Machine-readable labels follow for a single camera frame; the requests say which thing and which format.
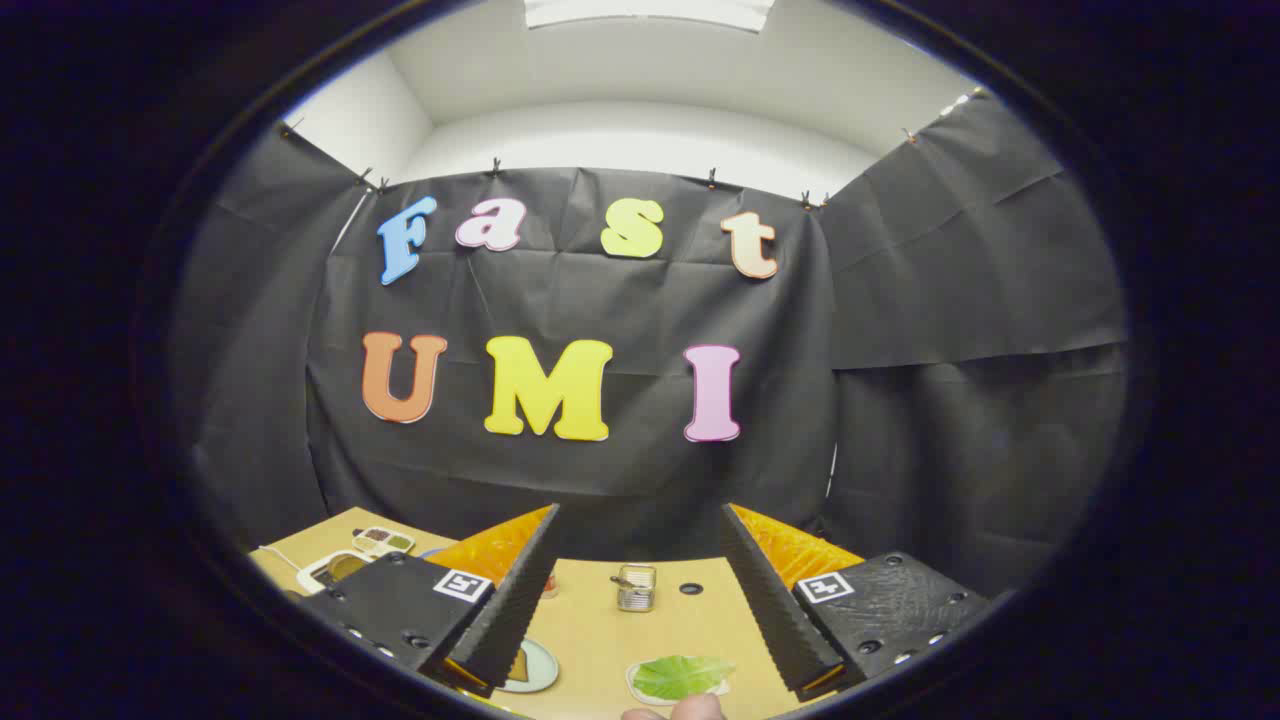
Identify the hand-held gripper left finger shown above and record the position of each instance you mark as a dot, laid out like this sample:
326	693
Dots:
510	620

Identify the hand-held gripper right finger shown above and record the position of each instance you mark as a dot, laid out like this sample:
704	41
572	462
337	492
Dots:
775	610

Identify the pale green plate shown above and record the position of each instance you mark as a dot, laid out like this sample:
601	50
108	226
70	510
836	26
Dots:
545	670

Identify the white plate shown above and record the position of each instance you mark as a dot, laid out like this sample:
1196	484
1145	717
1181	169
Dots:
631	682

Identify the white divided seasoning tray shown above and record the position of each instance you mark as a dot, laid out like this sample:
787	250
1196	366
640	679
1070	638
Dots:
383	541

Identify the white toaster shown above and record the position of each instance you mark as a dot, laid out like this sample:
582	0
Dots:
312	574

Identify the ceiling light panel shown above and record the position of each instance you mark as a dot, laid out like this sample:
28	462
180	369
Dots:
650	10

